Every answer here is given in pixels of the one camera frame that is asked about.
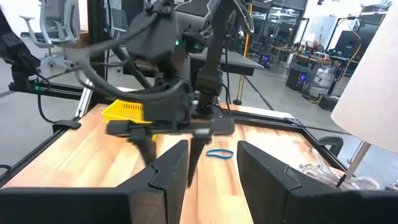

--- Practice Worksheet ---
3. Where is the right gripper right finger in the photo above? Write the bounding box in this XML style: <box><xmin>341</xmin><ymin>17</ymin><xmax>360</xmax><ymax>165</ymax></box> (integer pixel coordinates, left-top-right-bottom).
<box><xmin>237</xmin><ymin>139</ymin><xmax>340</xmax><ymax>224</ymax></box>

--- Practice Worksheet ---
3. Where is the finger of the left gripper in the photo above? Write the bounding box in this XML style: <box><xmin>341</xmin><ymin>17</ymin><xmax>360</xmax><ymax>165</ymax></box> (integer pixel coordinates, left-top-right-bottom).
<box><xmin>127</xmin><ymin>134</ymin><xmax>159</xmax><ymax>168</ymax></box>
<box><xmin>188</xmin><ymin>129</ymin><xmax>215</xmax><ymax>188</ymax></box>

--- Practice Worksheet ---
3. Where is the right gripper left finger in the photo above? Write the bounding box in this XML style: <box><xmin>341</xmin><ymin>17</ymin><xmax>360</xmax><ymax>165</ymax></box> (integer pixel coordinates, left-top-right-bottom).
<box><xmin>116</xmin><ymin>139</ymin><xmax>190</xmax><ymax>224</ymax></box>

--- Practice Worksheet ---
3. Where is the blue rubber band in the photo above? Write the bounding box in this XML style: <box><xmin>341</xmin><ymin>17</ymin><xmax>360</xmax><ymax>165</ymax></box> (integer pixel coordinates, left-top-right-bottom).
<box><xmin>205</xmin><ymin>148</ymin><xmax>234</xmax><ymax>161</ymax></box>

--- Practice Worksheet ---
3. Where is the yellow plastic basket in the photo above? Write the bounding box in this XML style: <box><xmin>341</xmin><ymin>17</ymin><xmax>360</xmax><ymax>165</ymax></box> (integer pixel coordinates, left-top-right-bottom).
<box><xmin>101</xmin><ymin>99</ymin><xmax>158</xmax><ymax>140</ymax></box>

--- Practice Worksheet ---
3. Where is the black desk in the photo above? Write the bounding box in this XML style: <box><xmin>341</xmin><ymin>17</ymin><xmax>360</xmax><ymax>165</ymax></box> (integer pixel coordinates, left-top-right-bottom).
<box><xmin>186</xmin><ymin>49</ymin><xmax>265</xmax><ymax>77</ymax></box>

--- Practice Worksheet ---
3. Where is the grey office chair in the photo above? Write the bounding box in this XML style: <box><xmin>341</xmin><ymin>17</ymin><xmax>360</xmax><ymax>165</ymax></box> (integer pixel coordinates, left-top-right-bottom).
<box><xmin>19</xmin><ymin>0</ymin><xmax>81</xmax><ymax>71</ymax></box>

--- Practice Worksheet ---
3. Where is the yellow pole with base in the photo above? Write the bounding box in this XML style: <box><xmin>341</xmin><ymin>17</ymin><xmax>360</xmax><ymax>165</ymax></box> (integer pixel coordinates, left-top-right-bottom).
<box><xmin>232</xmin><ymin>0</ymin><xmax>253</xmax><ymax>106</ymax></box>

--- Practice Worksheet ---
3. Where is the silver aluminium extrusion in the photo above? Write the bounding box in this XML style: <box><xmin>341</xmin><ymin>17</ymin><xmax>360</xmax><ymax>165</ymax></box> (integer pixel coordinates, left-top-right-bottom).
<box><xmin>75</xmin><ymin>79</ymin><xmax>95</xmax><ymax>119</ymax></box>

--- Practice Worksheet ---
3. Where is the black computer tower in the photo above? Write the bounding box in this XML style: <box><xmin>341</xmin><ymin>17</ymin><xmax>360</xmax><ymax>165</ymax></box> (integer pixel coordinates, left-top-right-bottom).
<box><xmin>285</xmin><ymin>63</ymin><xmax>312</xmax><ymax>94</ymax></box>

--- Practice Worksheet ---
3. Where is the white cylindrical bin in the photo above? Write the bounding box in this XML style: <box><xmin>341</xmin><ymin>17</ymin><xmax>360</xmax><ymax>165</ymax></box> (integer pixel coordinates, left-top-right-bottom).
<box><xmin>330</xmin><ymin>0</ymin><xmax>398</xmax><ymax>189</ymax></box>

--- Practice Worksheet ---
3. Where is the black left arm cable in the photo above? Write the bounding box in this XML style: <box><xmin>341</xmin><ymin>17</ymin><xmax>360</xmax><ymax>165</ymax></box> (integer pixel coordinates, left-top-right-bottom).
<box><xmin>63</xmin><ymin>6</ymin><xmax>193</xmax><ymax>102</ymax></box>

